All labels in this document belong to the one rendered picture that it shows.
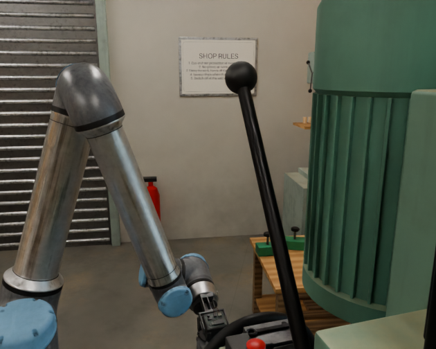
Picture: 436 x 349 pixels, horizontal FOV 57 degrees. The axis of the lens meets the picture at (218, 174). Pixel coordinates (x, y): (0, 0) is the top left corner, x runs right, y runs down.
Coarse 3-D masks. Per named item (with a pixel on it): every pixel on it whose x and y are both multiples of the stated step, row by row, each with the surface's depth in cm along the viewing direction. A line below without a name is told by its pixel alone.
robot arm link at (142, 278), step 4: (176, 260) 121; (180, 260) 122; (140, 264) 121; (180, 264) 120; (184, 264) 121; (140, 268) 120; (180, 268) 120; (184, 268) 120; (140, 272) 119; (144, 272) 115; (184, 272) 120; (140, 276) 118; (144, 276) 114; (184, 276) 120; (140, 280) 117; (144, 280) 115; (140, 284) 116; (144, 284) 115; (148, 284) 114
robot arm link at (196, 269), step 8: (184, 256) 127; (192, 256) 126; (200, 256) 127; (192, 264) 123; (200, 264) 124; (192, 272) 121; (200, 272) 121; (208, 272) 123; (192, 280) 119; (200, 280) 118; (208, 280) 119
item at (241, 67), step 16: (240, 64) 42; (240, 80) 42; (256, 80) 43; (240, 96) 42; (256, 128) 40; (256, 144) 40; (256, 160) 39; (256, 176) 39; (272, 192) 38; (272, 208) 37; (272, 224) 37; (272, 240) 37; (288, 256) 36; (288, 272) 35; (288, 288) 35; (288, 304) 34; (288, 320) 34; (304, 320) 34; (304, 336) 33
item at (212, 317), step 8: (200, 296) 113; (208, 296) 113; (200, 304) 115; (208, 304) 111; (216, 304) 116; (200, 312) 108; (208, 312) 109; (216, 312) 109; (224, 312) 109; (200, 320) 108; (208, 320) 107; (216, 320) 107; (224, 320) 107; (200, 328) 110; (208, 328) 105; (216, 328) 105; (200, 336) 109; (208, 336) 106
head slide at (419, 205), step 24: (432, 96) 28; (408, 120) 30; (432, 120) 28; (408, 144) 30; (432, 144) 28; (408, 168) 30; (432, 168) 28; (408, 192) 30; (432, 192) 28; (408, 216) 31; (432, 216) 28; (408, 240) 31; (432, 240) 29; (408, 264) 31; (432, 264) 29; (408, 288) 31
